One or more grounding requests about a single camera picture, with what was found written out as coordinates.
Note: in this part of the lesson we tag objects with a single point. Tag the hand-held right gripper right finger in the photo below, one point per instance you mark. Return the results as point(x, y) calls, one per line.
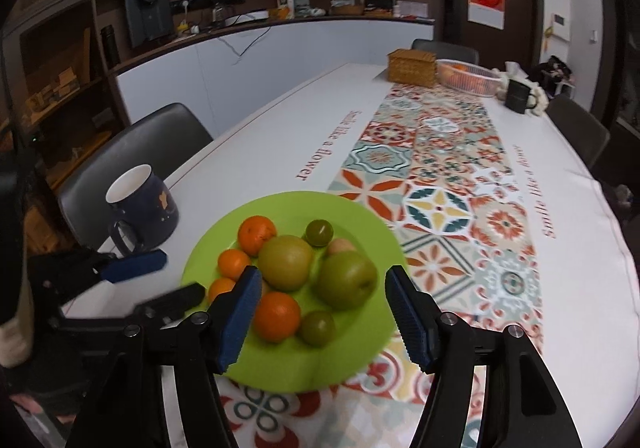
point(410, 323)

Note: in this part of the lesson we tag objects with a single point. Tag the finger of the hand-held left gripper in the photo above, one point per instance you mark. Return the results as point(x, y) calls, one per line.
point(135, 265)
point(175, 300)

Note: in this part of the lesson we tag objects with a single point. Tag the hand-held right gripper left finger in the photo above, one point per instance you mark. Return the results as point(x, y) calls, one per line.
point(240, 318)

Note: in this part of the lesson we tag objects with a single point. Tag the small orange mandarin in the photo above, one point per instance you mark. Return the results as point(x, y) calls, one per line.
point(220, 289)
point(234, 263)

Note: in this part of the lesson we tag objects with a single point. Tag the large orange mandarin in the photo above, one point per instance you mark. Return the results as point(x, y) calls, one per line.
point(256, 233)
point(275, 323)

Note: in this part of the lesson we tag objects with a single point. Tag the large yellow-green apple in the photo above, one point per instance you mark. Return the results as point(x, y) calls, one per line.
point(285, 262)

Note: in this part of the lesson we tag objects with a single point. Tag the small green plum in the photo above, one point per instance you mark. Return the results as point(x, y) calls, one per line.
point(319, 232)
point(317, 328)

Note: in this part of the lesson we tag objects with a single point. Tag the green plate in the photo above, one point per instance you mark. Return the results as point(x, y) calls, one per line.
point(360, 228)

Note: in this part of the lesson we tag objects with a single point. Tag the dark blue mug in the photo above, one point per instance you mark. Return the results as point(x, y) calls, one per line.
point(150, 213)

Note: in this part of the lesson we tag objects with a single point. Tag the green apple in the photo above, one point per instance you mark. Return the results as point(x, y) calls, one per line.
point(347, 280)

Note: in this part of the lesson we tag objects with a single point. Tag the grey chair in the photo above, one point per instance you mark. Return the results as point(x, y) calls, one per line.
point(445, 47)
point(125, 153)
point(575, 128)

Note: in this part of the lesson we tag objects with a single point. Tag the patterned white tablecloth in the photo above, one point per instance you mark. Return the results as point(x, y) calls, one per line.
point(280, 138)

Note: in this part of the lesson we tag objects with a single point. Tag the black thermos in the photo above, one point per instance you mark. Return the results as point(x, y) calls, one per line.
point(109, 48)

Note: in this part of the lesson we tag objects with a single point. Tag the pink plastic basket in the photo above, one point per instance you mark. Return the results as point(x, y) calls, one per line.
point(470, 80)

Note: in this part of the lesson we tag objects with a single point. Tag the black mug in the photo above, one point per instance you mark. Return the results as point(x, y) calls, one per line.
point(517, 97)

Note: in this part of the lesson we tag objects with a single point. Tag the wicker box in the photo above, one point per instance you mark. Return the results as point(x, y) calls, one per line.
point(411, 68)

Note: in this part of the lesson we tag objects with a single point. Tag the white counter cabinet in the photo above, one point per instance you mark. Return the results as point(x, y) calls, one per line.
point(300, 53)

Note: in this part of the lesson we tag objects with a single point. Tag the white tissue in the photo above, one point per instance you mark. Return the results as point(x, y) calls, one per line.
point(514, 70)

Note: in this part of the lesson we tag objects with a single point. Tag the black bag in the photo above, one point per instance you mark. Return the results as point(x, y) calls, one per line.
point(550, 73)

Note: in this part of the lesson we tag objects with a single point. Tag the white paper stand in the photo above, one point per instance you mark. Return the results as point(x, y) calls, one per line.
point(412, 9)

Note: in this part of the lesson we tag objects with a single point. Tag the dark wooden door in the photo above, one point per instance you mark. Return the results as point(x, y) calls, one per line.
point(520, 3)

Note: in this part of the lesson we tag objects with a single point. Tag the wooden wall shelf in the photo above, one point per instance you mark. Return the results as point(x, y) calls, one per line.
point(65, 28)

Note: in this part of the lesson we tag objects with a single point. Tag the white wall panel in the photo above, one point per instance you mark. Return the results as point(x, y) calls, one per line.
point(560, 27)

